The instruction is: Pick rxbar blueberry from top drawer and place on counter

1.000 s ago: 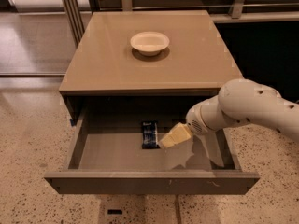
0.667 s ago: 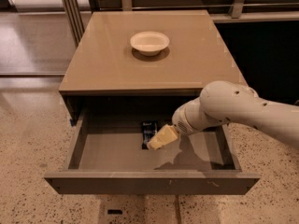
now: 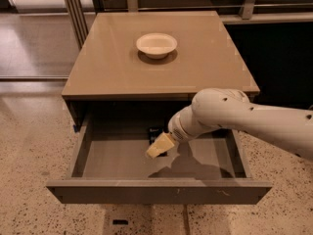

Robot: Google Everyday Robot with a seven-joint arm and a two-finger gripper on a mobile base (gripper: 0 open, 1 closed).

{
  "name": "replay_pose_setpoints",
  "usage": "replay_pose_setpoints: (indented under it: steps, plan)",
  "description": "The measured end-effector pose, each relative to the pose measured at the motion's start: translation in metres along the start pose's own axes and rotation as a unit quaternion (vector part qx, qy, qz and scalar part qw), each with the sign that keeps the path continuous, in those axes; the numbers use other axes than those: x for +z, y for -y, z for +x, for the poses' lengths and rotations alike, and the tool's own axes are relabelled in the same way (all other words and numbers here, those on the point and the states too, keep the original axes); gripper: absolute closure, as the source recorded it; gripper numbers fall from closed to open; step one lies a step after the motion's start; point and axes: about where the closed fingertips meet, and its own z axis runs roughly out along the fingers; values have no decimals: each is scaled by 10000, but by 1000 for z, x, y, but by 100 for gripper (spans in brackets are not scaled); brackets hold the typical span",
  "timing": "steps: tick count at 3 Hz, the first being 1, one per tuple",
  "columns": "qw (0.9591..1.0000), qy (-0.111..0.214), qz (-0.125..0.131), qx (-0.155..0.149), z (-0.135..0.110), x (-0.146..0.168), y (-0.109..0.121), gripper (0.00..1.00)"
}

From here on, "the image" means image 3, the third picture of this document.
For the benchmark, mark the white ceramic bowl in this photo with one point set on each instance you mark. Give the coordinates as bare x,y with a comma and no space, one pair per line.
156,45

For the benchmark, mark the metal railing frame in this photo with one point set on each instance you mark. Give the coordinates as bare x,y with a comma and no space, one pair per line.
231,11

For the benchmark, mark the grey open top drawer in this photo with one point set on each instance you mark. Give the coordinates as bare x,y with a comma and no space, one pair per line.
109,166

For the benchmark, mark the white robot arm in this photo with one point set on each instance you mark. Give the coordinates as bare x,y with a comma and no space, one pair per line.
212,109

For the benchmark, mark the blue rxbar blueberry bar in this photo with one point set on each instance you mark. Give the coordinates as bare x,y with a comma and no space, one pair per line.
154,132

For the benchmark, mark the grey counter cabinet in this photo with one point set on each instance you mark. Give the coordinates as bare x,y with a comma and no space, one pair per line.
109,67

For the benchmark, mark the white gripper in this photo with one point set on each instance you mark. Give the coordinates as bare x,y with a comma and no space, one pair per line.
176,130

